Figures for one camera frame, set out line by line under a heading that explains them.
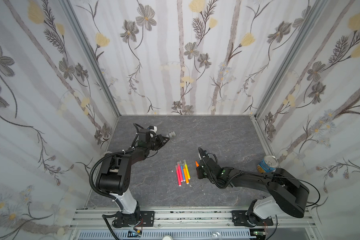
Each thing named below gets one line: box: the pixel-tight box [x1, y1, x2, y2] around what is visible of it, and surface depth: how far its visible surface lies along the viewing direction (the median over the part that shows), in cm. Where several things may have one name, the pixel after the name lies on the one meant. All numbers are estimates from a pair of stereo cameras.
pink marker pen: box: [175, 165, 182, 187], surface depth 89 cm
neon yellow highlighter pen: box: [183, 159, 191, 180], surface depth 92 cm
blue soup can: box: [257, 155, 279, 173], surface depth 86 cm
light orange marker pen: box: [183, 166, 190, 185], surface depth 90 cm
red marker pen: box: [177, 161, 184, 182], surface depth 92 cm
